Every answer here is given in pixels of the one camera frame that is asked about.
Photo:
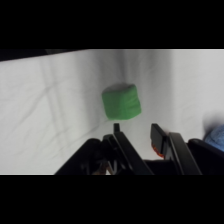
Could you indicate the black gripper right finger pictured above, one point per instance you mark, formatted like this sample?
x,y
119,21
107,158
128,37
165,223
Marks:
x,y
173,150

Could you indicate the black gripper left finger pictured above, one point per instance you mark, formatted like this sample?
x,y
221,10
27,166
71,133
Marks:
x,y
113,155

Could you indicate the blue cloth object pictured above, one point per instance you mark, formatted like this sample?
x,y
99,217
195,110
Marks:
x,y
215,136

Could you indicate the green foam block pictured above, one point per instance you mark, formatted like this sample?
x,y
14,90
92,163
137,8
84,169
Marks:
x,y
121,101

